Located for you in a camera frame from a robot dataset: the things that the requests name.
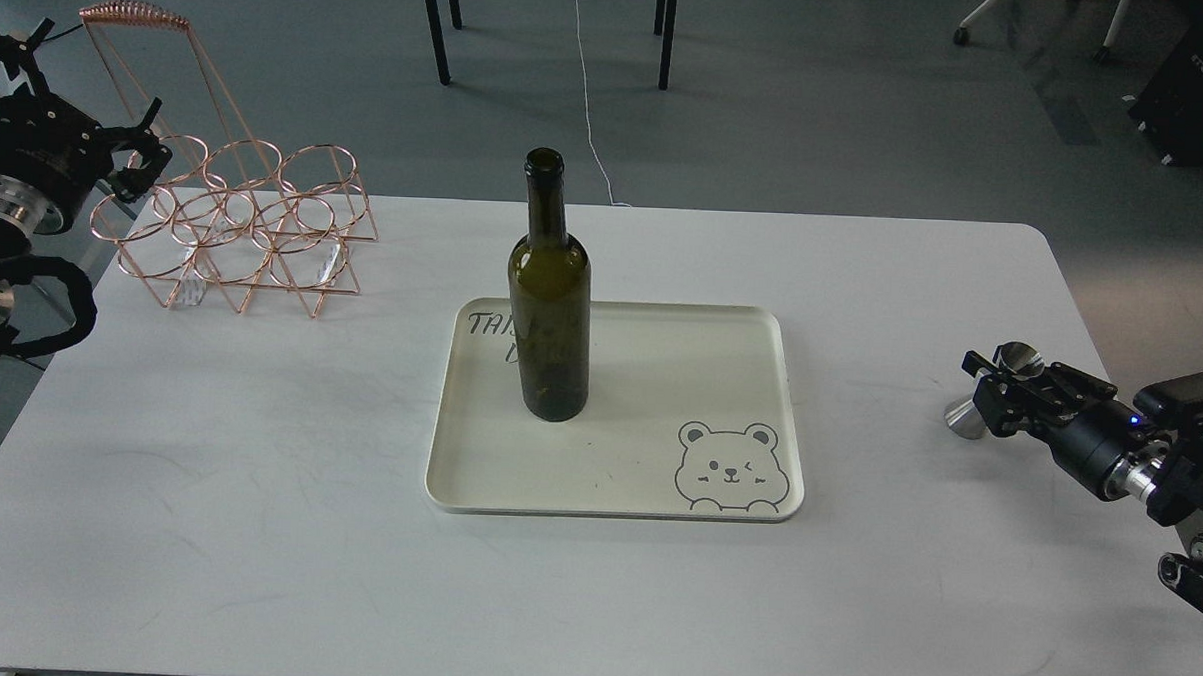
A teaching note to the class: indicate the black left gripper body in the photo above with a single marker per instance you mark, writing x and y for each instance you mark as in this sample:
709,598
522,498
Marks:
46,143

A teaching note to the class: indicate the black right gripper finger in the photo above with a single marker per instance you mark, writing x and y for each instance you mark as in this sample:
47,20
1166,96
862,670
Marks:
1060,383
1035,413

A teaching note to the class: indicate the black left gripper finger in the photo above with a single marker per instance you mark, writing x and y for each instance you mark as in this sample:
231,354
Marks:
17,57
128,183

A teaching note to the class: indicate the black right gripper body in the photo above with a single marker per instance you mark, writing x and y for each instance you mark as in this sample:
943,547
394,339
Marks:
1094,439

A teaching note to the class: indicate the steel double jigger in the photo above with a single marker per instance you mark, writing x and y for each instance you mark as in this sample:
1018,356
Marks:
987,411

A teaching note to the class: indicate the dark green wine bottle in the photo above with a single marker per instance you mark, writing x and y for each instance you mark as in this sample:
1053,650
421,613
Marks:
549,274

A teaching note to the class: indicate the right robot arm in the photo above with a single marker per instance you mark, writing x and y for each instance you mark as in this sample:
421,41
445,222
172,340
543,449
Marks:
1151,450

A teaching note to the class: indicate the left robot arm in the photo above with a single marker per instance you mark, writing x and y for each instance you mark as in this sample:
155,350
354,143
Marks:
23,214

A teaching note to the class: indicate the cream bear serving tray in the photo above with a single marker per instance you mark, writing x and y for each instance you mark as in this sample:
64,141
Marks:
688,417

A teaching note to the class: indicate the copper wire bottle rack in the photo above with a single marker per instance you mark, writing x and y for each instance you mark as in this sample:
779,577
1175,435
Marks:
238,216

